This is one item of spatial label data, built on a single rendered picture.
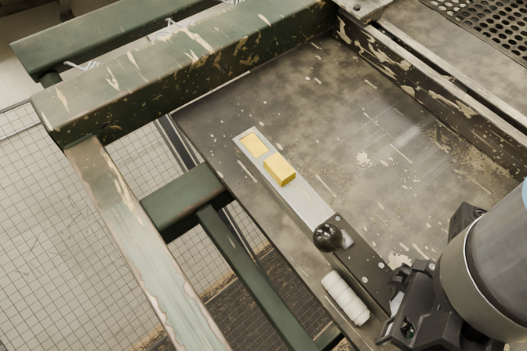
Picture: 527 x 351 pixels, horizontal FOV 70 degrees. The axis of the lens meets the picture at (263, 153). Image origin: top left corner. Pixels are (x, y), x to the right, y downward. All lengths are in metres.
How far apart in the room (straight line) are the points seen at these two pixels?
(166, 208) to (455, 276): 0.53
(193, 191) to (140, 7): 0.70
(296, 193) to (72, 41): 0.82
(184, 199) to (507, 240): 0.57
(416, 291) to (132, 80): 0.56
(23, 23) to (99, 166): 5.00
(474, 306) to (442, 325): 0.04
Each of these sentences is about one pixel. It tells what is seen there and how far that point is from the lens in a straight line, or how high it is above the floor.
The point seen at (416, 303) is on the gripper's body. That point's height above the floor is 1.51.
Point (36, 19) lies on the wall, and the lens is 5.66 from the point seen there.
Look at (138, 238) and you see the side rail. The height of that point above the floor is 1.64.
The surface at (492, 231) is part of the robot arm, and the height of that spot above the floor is 1.59.
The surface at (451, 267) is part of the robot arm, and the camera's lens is 0.28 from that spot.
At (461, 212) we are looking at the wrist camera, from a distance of 0.41.
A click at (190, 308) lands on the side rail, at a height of 1.53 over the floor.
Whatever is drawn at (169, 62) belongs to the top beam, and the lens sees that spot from 0.74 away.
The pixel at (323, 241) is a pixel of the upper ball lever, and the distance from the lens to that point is 0.47.
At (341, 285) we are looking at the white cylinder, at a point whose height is 1.43.
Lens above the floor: 1.71
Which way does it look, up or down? 6 degrees down
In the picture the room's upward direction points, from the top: 30 degrees counter-clockwise
